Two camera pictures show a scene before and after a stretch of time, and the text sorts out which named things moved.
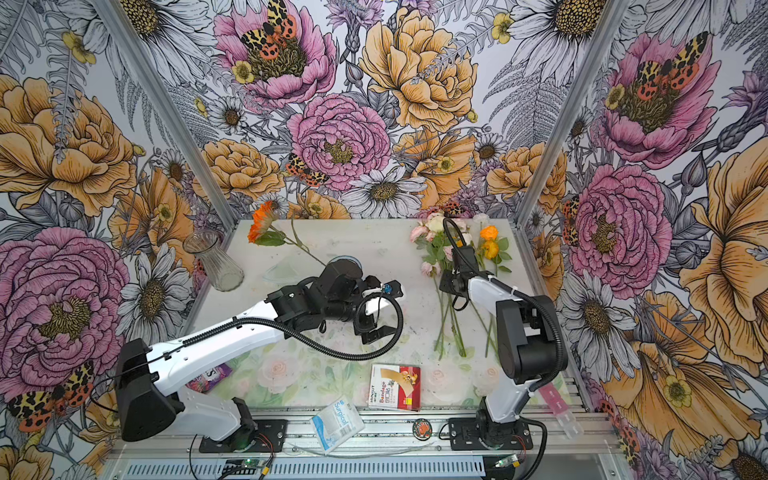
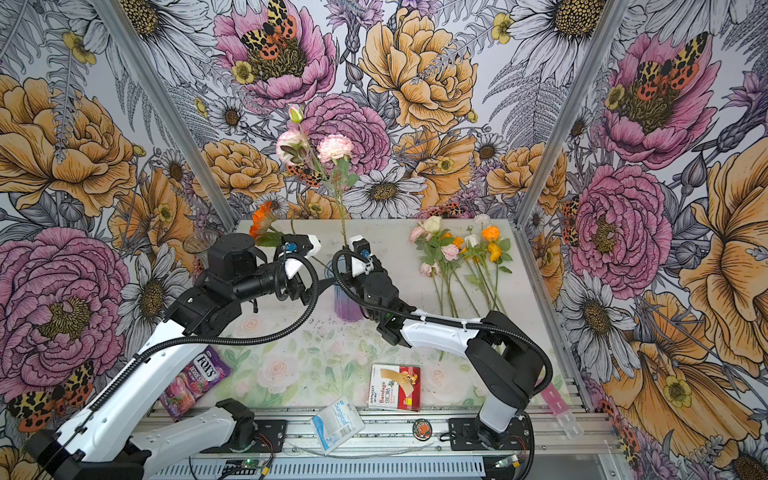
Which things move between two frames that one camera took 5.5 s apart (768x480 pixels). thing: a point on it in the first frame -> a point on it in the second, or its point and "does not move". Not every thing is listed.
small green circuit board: (245, 463) does not move
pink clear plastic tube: (569, 425) does not move
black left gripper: (369, 336) -> (297, 289)
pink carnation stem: (436, 249) -> (330, 154)
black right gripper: (445, 283) -> (378, 265)
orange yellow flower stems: (493, 247) does not move
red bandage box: (397, 387) does not move
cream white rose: (436, 221) does not move
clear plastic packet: (336, 424) does not move
